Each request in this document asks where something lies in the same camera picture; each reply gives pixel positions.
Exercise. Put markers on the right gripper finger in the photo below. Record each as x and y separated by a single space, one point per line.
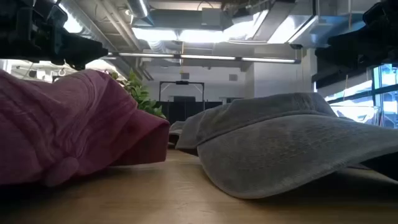
342 49

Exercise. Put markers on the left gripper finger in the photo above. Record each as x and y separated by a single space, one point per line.
87 51

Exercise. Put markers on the maroon baseball cap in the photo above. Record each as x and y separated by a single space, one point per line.
77 124

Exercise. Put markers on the grey baseball cap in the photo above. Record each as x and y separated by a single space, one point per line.
280 149
176 129

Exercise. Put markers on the small green potted plant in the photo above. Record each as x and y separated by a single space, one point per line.
141 93

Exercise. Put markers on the long ceiling light fixture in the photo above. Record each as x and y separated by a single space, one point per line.
205 57

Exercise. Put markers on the grey ceiling box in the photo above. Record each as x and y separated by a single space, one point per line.
211 17

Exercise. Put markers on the rectangular silver ventilation duct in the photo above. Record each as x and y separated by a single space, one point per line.
311 31

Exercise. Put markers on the round silver ventilation duct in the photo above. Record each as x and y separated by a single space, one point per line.
138 7

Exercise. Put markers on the black background rig frame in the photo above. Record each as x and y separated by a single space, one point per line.
182 82

